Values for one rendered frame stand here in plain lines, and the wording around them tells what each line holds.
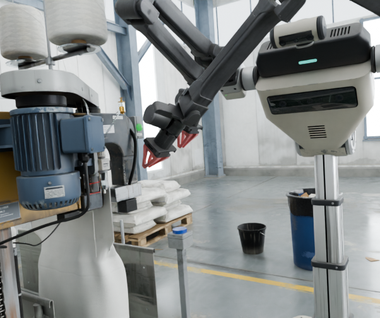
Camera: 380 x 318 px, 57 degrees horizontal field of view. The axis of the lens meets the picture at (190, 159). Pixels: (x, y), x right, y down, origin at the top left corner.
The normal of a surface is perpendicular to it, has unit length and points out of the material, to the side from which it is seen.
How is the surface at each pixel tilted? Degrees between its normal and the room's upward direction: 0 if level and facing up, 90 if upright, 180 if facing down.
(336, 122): 130
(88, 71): 90
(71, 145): 90
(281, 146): 90
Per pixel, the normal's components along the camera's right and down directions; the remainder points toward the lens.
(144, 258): -0.53, 0.10
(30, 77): 0.18, 0.07
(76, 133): -0.14, 0.08
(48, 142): 0.50, 0.03
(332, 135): -0.37, 0.71
